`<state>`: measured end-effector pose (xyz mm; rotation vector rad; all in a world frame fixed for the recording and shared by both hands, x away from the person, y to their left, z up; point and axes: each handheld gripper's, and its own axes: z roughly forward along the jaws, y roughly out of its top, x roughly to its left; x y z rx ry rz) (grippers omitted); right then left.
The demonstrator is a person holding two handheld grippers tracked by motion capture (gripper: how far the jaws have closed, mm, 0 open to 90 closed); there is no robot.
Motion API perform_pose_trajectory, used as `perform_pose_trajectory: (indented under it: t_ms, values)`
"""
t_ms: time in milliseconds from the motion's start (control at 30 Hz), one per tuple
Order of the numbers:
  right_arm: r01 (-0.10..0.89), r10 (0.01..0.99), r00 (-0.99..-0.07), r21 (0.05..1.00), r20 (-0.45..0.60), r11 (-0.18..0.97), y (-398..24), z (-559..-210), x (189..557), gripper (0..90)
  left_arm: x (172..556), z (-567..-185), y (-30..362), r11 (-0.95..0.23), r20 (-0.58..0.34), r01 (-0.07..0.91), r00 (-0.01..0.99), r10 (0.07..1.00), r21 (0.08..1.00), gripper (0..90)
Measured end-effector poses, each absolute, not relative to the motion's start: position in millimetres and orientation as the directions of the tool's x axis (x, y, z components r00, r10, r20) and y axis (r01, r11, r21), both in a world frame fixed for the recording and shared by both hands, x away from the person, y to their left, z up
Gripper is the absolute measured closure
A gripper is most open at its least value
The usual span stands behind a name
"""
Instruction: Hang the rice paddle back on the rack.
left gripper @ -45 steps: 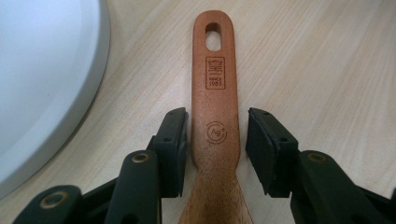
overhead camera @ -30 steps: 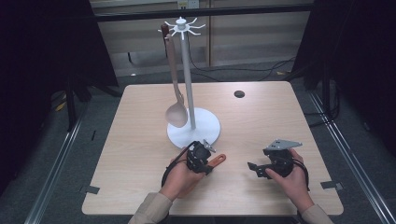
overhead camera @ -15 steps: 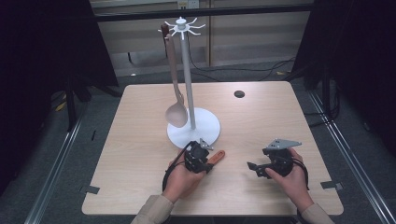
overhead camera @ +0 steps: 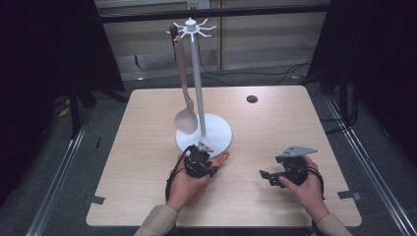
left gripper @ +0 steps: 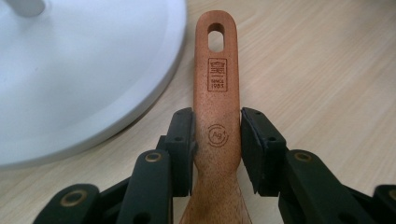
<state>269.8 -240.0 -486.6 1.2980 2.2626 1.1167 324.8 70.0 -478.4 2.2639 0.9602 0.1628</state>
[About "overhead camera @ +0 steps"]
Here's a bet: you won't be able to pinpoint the black metal stand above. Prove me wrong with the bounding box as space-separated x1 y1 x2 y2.
67 75 129 139
301 65 358 132

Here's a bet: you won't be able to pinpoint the hand-held gripper black cable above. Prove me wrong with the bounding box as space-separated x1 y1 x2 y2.
306 165 327 201
164 146 195 203

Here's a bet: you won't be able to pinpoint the black horizontal bar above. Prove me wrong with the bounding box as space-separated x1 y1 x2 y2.
97 3 330 24

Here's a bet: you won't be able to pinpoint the right hand-held gripper black cable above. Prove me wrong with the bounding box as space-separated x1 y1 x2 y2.
306 165 327 201

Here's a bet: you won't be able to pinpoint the grey tape piece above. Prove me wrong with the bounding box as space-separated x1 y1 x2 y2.
337 190 362 202
83 195 106 206

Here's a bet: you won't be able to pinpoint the person's left hand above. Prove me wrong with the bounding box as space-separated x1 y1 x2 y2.
165 156 211 213

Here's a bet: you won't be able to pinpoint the metal floor rail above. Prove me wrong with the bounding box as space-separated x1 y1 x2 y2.
324 96 417 236
25 111 92 236

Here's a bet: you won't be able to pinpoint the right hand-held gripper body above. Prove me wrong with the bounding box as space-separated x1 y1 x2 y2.
274 146 319 187

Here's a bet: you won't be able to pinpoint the white utensil stand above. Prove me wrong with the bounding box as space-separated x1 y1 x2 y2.
166 18 233 158

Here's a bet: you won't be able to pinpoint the beige ladle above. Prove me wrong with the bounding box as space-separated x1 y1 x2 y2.
172 34 200 136

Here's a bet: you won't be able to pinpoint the wall socket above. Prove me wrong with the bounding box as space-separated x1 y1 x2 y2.
186 0 210 10

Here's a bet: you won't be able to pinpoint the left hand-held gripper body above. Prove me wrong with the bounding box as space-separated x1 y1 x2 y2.
183 141 219 179

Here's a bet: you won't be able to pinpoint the person's right hand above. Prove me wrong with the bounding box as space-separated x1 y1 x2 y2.
278 155 330 224

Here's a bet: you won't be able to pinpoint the left hand-held gripper black cable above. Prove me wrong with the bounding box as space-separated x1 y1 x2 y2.
164 146 195 203

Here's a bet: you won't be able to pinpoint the black floor cables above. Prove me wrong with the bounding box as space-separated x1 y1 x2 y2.
198 38 313 87

